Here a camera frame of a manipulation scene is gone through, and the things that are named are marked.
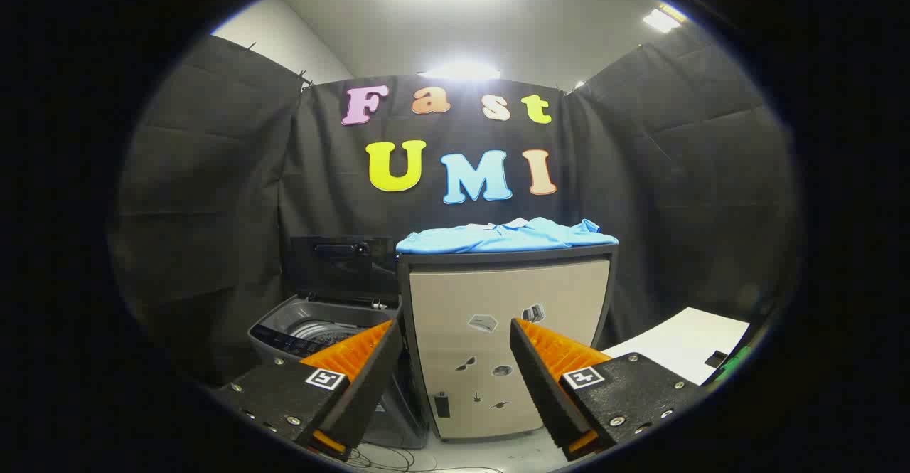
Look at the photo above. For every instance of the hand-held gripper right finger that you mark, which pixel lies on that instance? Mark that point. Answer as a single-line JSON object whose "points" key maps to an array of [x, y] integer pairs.
{"points": [[547, 395]]}

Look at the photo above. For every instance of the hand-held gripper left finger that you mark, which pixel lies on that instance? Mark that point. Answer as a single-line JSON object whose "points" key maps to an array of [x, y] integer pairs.
{"points": [[370, 388]]}

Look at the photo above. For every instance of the grey washing machine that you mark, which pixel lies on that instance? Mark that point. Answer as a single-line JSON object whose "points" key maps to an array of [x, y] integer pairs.
{"points": [[284, 334]]}

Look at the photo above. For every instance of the light blue polo shirt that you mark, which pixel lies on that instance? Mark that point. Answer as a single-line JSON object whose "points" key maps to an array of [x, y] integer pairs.
{"points": [[498, 238]]}

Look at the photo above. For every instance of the beige cabinet with dark top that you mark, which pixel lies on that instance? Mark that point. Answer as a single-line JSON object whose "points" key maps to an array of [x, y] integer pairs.
{"points": [[455, 288]]}

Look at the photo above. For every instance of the small black object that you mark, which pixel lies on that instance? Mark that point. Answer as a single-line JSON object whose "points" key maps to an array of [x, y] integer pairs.
{"points": [[716, 359]]}

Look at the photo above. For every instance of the green object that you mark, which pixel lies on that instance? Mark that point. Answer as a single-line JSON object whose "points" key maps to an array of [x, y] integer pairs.
{"points": [[736, 363]]}

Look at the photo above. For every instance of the black backdrop cloth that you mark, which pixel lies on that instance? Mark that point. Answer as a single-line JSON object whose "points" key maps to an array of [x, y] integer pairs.
{"points": [[213, 195]]}

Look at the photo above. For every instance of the small ceiling light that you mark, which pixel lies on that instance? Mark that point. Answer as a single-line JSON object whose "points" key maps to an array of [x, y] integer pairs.
{"points": [[578, 85]]}

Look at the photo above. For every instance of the ceiling light behind backdrop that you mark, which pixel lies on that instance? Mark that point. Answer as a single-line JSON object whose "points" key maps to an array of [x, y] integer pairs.
{"points": [[462, 71]]}

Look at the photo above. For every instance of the rectangular ceiling light panel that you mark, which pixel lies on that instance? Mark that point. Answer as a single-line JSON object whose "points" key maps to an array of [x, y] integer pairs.
{"points": [[662, 19]]}

